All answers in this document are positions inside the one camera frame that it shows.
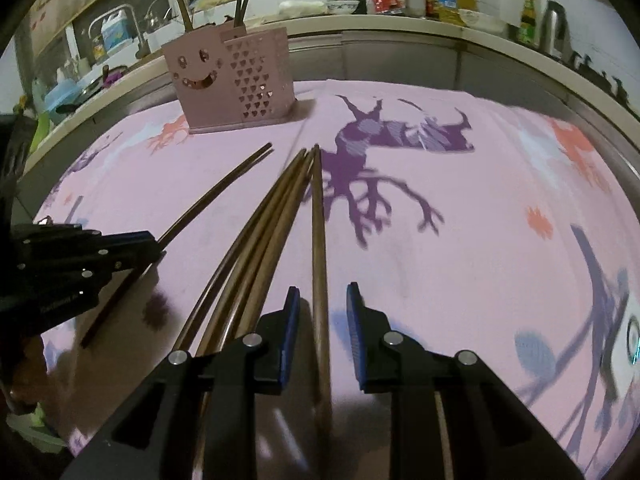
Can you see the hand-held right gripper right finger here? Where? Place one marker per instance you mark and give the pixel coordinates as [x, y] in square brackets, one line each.
[355, 340]

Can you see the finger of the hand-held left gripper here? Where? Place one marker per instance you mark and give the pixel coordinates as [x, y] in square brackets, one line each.
[107, 272]
[140, 244]

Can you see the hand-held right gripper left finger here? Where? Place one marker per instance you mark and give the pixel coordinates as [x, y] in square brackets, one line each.
[289, 340]

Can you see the dark wooden chopstick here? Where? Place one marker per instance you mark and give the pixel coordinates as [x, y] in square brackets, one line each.
[235, 176]

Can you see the pink plastic utensil holder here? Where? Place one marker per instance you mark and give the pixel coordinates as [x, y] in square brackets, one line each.
[200, 105]

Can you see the person's left hand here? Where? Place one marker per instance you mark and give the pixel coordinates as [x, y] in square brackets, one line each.
[20, 375]

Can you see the blue plastic container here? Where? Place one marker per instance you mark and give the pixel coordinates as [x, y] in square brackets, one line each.
[65, 97]

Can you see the black wok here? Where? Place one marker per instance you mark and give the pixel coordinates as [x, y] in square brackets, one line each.
[95, 87]

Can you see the purple cloth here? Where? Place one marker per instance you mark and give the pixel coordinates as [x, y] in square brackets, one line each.
[112, 79]

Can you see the pink printed tablecloth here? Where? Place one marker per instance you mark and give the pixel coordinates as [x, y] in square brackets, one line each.
[450, 210]

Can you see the blue white detergent jug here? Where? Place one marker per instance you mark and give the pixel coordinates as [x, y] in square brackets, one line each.
[116, 32]

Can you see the steel kitchen faucet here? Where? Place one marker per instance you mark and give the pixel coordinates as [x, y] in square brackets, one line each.
[140, 35]

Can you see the white round-button device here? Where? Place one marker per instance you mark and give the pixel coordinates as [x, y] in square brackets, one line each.
[635, 340]

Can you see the white wrapped food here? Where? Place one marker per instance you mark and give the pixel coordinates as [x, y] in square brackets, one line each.
[300, 7]

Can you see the blue patterned bowl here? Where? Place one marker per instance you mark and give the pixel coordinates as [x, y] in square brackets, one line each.
[342, 6]

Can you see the white ceramic bowl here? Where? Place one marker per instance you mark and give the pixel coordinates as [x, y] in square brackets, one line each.
[480, 21]

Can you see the black gas stove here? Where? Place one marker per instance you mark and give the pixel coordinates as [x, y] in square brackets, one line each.
[607, 82]

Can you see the green glass bottle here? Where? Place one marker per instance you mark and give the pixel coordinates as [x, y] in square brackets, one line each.
[526, 22]

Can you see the steel thermos jug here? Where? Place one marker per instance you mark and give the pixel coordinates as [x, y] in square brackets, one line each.
[554, 30]

